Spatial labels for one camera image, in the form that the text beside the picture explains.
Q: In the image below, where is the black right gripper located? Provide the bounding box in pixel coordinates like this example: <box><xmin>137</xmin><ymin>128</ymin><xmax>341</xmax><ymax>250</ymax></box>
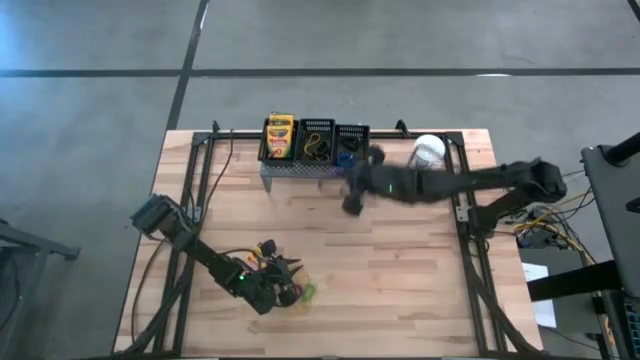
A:
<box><xmin>341</xmin><ymin>146</ymin><xmax>399</xmax><ymax>217</ymax></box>

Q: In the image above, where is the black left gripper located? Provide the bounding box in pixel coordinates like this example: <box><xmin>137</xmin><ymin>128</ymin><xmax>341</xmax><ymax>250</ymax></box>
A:
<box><xmin>244</xmin><ymin>239</ymin><xmax>306</xmax><ymax>317</ymax></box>

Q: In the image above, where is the black plastic mesh basket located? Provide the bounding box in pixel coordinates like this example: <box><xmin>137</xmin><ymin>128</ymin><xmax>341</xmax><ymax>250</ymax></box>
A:
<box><xmin>333</xmin><ymin>123</ymin><xmax>371</xmax><ymax>169</ymax></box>
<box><xmin>294</xmin><ymin>117</ymin><xmax>337</xmax><ymax>166</ymax></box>
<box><xmin>257</xmin><ymin>117</ymin><xmax>300</xmax><ymax>167</ymax></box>

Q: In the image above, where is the grey perforated metal riser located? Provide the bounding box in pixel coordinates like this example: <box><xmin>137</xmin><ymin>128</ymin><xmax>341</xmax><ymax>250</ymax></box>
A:
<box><xmin>259</xmin><ymin>158</ymin><xmax>365</xmax><ymax>195</ymax></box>

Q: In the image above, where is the white mushroom table lamp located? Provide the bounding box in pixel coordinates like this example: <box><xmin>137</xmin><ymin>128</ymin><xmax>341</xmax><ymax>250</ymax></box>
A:
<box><xmin>409</xmin><ymin>133</ymin><xmax>447</xmax><ymax>171</ymax></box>

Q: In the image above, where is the black power adapter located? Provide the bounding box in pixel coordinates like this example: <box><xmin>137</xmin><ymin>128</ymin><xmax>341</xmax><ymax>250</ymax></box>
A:
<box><xmin>516</xmin><ymin>231</ymin><xmax>551</xmax><ymax>250</ymax></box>

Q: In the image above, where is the white paper sheet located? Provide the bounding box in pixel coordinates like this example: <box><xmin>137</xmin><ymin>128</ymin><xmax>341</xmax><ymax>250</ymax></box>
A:
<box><xmin>520</xmin><ymin>262</ymin><xmax>558</xmax><ymax>329</ymax></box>

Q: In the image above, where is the black cart crossbar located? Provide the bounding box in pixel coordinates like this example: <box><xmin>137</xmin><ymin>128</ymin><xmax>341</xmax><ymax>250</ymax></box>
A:
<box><xmin>527</xmin><ymin>259</ymin><xmax>624</xmax><ymax>303</ymax></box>

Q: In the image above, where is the grey side table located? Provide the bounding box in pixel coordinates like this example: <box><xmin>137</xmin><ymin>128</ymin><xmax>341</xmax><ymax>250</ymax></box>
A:
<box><xmin>0</xmin><ymin>217</ymin><xmax>81</xmax><ymax>346</ymax></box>

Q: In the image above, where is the dark grey cart panel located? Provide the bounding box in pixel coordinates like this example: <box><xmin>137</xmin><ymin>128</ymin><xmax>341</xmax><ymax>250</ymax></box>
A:
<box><xmin>580</xmin><ymin>142</ymin><xmax>640</xmax><ymax>301</ymax></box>

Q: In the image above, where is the black pole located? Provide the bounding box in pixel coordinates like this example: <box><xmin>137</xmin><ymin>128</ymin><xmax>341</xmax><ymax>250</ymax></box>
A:
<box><xmin>602</xmin><ymin>131</ymin><xmax>640</xmax><ymax>166</ymax></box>

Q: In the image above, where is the white lamp cable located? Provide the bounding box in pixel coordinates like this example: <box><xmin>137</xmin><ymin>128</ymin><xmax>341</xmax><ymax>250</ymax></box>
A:
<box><xmin>407</xmin><ymin>152</ymin><xmax>444</xmax><ymax>170</ymax></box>

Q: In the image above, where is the black aluminium table frame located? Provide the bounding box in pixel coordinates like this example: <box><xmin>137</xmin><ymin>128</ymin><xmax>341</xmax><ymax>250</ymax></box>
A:
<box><xmin>113</xmin><ymin>119</ymin><xmax>546</xmax><ymax>359</ymax></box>

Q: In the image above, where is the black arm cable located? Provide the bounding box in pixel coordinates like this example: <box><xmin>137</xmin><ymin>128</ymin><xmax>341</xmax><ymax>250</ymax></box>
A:
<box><xmin>201</xmin><ymin>128</ymin><xmax>236</xmax><ymax>237</ymax></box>

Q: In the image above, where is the brown cable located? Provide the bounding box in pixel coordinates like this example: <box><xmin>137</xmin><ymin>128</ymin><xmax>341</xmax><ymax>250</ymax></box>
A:
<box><xmin>129</xmin><ymin>235</ymin><xmax>169</xmax><ymax>347</ymax></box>

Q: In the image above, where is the coloured cable bundle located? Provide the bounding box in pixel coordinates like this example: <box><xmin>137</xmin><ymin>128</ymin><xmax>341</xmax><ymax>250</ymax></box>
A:
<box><xmin>512</xmin><ymin>172</ymin><xmax>599</xmax><ymax>266</ymax></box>

